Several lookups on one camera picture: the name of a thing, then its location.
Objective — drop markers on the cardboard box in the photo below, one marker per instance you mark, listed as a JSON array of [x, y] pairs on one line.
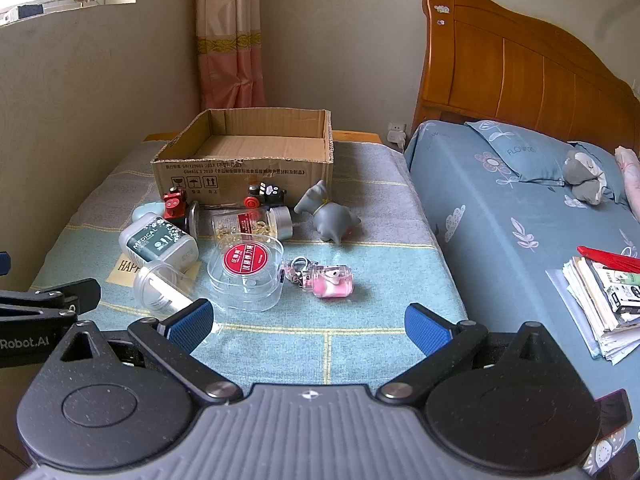
[[240, 170]]

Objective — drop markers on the pale teal round object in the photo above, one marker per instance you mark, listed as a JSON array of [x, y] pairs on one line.
[[145, 210]]

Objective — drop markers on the white plug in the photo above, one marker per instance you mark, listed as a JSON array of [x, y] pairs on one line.
[[395, 139]]

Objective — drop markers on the red robot toy car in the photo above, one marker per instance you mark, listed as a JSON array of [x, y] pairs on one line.
[[173, 204]]

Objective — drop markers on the clear plastic cup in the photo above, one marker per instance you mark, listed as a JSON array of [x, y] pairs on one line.
[[155, 290]]

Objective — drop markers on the pink curtain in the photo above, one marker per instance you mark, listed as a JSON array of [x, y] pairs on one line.
[[230, 35]]

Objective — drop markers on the clear bottle yellow capsules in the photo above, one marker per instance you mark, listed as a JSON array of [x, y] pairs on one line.
[[240, 225]]

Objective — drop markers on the blue floral bedsheet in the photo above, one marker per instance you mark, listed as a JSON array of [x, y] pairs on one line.
[[500, 240]]

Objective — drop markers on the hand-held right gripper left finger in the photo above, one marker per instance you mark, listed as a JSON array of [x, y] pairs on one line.
[[192, 320]]

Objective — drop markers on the wooden table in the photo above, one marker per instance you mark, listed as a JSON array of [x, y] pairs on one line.
[[357, 136]]

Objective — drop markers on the pink cloth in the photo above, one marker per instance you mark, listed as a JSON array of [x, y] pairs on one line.
[[629, 165]]

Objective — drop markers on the clear container red label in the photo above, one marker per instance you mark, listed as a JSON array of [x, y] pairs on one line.
[[245, 265]]

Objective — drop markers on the black toy car red wheels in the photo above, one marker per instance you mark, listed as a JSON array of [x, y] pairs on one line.
[[270, 195]]

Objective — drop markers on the grey plush toy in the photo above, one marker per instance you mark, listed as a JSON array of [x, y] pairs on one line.
[[585, 175]]

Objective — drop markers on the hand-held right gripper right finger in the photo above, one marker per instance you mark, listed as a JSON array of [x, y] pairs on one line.
[[425, 325]]

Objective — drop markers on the blue floral pillow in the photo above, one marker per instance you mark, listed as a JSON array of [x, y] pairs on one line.
[[530, 155]]

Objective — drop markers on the white wall socket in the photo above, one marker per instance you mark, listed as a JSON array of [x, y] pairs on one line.
[[397, 125]]

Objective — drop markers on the yellow paper card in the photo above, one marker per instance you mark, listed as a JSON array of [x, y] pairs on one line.
[[122, 267]]

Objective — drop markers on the stack of papers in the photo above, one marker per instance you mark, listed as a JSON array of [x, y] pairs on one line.
[[595, 300]]

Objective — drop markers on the red flat folder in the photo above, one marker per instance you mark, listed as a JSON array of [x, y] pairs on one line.
[[605, 256]]

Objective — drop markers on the wooden bed headboard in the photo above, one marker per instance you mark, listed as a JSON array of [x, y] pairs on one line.
[[500, 70]]

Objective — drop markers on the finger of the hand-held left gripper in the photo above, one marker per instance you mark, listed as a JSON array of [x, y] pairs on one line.
[[4, 263], [60, 295]]

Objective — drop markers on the grey elephant toy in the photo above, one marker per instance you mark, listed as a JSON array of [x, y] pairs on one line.
[[330, 217]]

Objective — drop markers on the white bottle green label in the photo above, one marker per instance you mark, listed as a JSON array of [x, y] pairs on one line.
[[150, 240]]

